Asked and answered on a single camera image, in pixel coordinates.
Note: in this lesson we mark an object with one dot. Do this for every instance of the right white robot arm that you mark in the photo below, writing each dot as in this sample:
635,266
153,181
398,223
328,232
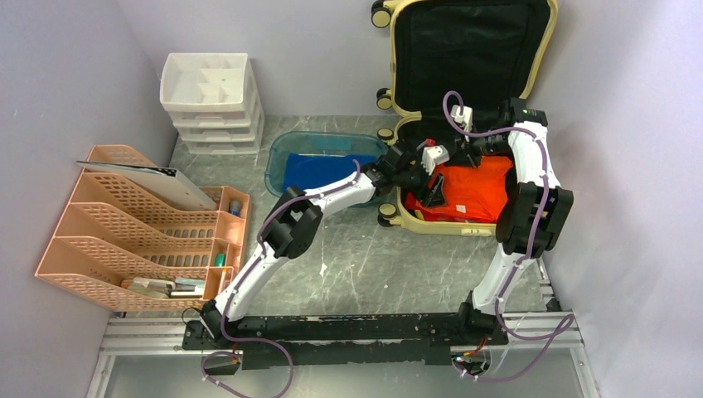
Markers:
537,205

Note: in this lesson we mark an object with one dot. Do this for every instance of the yellow hard-shell suitcase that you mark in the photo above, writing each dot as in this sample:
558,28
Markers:
481,53

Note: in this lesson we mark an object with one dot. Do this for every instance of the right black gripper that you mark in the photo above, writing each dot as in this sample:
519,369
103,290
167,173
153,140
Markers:
466,143

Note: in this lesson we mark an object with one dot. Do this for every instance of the orange mesh file organizer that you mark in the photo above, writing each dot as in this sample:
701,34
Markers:
111,224

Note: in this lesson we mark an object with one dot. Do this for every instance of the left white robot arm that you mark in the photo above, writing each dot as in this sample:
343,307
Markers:
290,227

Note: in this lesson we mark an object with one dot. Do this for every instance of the blue cloth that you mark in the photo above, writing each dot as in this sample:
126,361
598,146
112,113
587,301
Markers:
307,171

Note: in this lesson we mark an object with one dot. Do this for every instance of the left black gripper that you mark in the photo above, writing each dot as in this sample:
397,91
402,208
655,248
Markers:
436,197

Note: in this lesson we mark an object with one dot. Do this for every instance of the teal plastic bin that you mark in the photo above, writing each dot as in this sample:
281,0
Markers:
315,144

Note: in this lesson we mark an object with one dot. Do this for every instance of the white plastic drawer unit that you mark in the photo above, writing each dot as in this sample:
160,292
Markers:
213,102

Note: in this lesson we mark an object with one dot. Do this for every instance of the red cloth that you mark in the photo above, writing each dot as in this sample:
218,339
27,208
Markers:
472,194

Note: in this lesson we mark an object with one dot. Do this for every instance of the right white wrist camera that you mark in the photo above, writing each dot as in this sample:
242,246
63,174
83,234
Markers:
462,116

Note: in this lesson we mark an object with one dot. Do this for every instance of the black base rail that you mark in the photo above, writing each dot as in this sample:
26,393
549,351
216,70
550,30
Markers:
431,338

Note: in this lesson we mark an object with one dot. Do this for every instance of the grey blue capped bottle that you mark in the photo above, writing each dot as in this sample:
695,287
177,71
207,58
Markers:
235,207

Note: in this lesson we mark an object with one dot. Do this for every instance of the grey folder in organizer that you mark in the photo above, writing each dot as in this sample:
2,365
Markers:
166,183

